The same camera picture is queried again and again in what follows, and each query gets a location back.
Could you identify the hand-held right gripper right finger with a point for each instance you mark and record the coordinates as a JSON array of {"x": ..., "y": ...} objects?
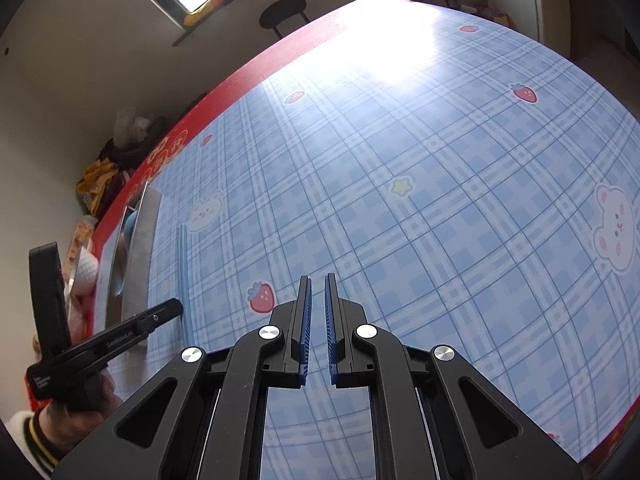
[{"x": 330, "y": 332}]

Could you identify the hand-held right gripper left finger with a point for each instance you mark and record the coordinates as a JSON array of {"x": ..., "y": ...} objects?
[{"x": 304, "y": 332}]

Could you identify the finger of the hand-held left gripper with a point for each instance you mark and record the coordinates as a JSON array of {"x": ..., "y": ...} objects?
[{"x": 160, "y": 312}]

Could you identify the stainless steel utensil tray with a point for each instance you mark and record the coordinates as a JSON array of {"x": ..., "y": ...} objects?
[{"x": 142, "y": 260}]

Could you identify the person's left forearm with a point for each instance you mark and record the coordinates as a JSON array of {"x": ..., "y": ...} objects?
[{"x": 30, "y": 442}]

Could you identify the person's left hand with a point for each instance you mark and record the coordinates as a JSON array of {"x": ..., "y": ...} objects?
[{"x": 75, "y": 427}]

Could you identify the white tissue box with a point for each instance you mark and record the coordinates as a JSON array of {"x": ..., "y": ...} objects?
[{"x": 85, "y": 260}]

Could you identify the yellow clothing pile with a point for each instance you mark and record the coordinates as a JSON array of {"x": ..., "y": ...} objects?
[{"x": 97, "y": 185}]

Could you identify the blue plaid tablecloth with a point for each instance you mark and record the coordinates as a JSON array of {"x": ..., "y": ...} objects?
[{"x": 400, "y": 210}]

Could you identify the clear plastic bag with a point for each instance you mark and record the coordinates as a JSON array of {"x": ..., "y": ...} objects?
[{"x": 130, "y": 122}]

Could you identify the orange snack bag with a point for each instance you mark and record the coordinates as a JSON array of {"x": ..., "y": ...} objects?
[{"x": 205, "y": 7}]

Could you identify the black round stool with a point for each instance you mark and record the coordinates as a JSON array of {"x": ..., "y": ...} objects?
[{"x": 285, "y": 10}]

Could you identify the cardboard box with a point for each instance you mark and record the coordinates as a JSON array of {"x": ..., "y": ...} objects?
[{"x": 492, "y": 15}]

